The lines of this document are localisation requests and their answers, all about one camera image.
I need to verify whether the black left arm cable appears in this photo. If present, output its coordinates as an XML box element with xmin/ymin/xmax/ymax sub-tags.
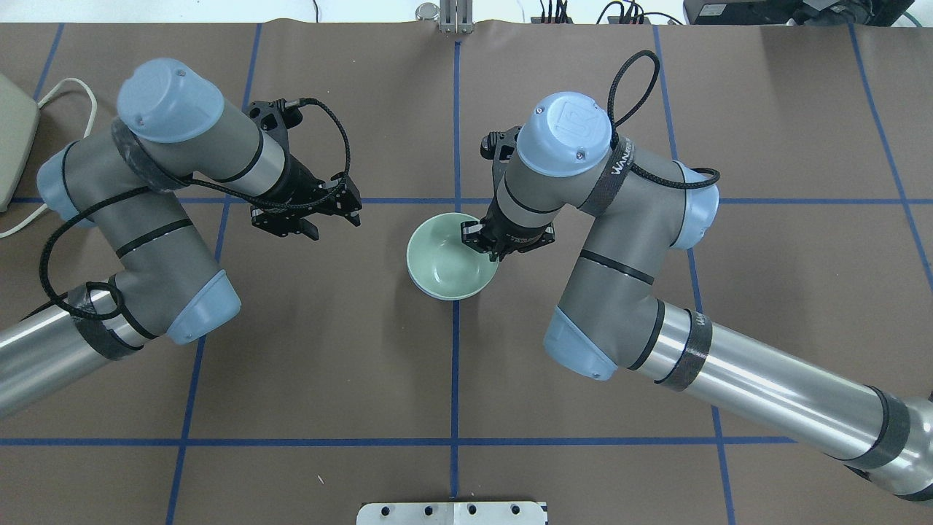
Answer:
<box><xmin>39</xmin><ymin>98</ymin><xmax>352</xmax><ymax>322</ymax></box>

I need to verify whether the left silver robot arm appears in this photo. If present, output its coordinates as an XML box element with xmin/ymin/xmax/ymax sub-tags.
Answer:
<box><xmin>1</xmin><ymin>58</ymin><xmax>362</xmax><ymax>416</ymax></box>

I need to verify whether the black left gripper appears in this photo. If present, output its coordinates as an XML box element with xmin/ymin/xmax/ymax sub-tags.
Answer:
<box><xmin>246</xmin><ymin>99</ymin><xmax>362</xmax><ymax>241</ymax></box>

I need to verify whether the cream chrome toaster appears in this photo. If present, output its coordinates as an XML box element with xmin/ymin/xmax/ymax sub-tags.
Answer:
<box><xmin>1</xmin><ymin>74</ymin><xmax>40</xmax><ymax>213</ymax></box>

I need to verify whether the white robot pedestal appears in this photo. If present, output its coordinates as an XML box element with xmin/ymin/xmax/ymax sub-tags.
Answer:
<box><xmin>356</xmin><ymin>501</ymin><xmax>550</xmax><ymax>524</ymax></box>

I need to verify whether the white toaster power cord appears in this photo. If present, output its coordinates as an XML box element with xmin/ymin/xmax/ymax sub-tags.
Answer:
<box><xmin>0</xmin><ymin>77</ymin><xmax>98</xmax><ymax>238</ymax></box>

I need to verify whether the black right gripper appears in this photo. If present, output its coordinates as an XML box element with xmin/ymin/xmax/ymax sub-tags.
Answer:
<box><xmin>460</xmin><ymin>128</ymin><xmax>555</xmax><ymax>263</ymax></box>

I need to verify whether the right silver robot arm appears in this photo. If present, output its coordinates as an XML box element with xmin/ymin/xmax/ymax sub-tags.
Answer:
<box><xmin>461</xmin><ymin>92</ymin><xmax>932</xmax><ymax>505</ymax></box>

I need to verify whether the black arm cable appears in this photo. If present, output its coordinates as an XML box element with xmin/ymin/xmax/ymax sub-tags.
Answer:
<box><xmin>39</xmin><ymin>98</ymin><xmax>352</xmax><ymax>322</ymax></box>
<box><xmin>606</xmin><ymin>50</ymin><xmax>721</xmax><ymax>190</ymax></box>

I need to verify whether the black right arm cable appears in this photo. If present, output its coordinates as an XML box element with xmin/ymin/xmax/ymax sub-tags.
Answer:
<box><xmin>606</xmin><ymin>50</ymin><xmax>721</xmax><ymax>190</ymax></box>

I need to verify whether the green bowl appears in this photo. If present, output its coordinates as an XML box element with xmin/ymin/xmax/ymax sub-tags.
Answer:
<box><xmin>406</xmin><ymin>212</ymin><xmax>499</xmax><ymax>289</ymax></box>

